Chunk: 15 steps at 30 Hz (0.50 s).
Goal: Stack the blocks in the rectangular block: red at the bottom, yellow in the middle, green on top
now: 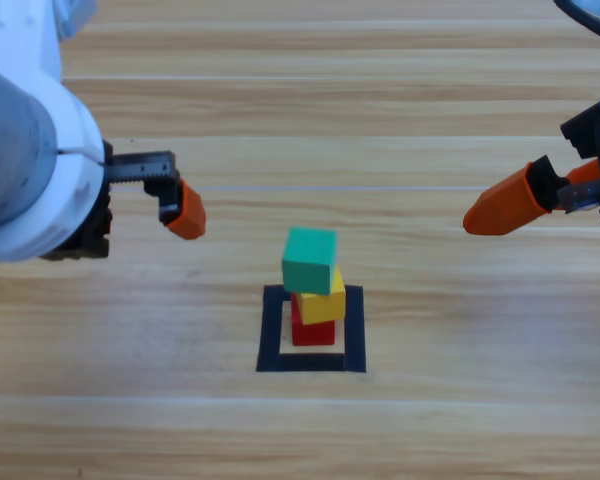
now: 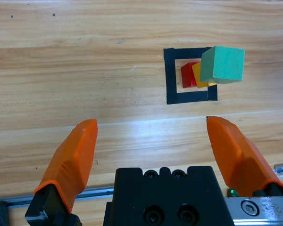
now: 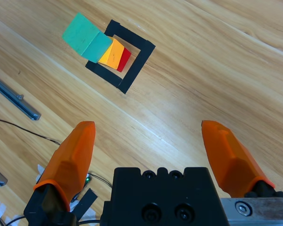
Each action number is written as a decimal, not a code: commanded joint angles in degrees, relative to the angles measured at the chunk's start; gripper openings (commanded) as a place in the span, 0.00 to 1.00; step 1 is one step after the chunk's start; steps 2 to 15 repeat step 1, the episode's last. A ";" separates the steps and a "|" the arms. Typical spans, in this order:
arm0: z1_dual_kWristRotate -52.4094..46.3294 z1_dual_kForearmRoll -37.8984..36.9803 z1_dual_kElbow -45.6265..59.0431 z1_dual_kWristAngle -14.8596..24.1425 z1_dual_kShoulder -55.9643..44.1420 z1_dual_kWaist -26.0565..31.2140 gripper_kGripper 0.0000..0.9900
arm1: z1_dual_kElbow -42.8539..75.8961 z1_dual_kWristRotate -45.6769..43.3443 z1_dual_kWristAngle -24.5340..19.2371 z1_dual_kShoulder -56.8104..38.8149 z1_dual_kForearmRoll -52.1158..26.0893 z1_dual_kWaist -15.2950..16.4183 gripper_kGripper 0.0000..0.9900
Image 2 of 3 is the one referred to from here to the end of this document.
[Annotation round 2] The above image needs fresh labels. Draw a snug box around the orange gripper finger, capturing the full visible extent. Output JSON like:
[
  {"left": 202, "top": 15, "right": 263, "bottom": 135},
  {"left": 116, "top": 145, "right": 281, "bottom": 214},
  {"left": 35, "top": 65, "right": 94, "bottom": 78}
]
[
  {"left": 25, "top": 119, "right": 99, "bottom": 226},
  {"left": 206, "top": 115, "right": 283, "bottom": 197}
]

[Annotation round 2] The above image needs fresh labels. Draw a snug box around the yellow wooden block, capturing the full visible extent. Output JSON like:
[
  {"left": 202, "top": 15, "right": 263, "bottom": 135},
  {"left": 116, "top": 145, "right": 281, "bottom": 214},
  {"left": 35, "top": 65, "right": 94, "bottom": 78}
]
[{"left": 191, "top": 61, "right": 218, "bottom": 89}]

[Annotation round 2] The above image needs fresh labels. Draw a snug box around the green wooden block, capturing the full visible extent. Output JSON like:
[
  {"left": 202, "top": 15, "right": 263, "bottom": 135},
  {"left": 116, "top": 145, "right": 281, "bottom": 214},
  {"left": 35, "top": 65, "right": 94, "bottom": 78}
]
[{"left": 200, "top": 45, "right": 246, "bottom": 85}]

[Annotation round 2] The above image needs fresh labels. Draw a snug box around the red wooden block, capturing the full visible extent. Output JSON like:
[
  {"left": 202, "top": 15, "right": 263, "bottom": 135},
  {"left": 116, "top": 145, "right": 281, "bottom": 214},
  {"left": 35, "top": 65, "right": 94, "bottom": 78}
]
[{"left": 181, "top": 61, "right": 200, "bottom": 89}]

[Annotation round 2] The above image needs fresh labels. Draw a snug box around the black USB dongle green light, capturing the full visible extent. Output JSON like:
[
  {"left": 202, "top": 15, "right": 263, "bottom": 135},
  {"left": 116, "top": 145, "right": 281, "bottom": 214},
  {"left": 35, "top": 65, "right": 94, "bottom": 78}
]
[{"left": 227, "top": 188, "right": 240, "bottom": 198}]

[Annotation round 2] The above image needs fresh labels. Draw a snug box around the black tape square outline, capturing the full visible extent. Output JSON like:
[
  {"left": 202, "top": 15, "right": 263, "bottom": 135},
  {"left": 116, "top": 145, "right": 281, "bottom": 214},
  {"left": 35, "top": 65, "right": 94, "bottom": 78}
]
[{"left": 163, "top": 47, "right": 219, "bottom": 105}]

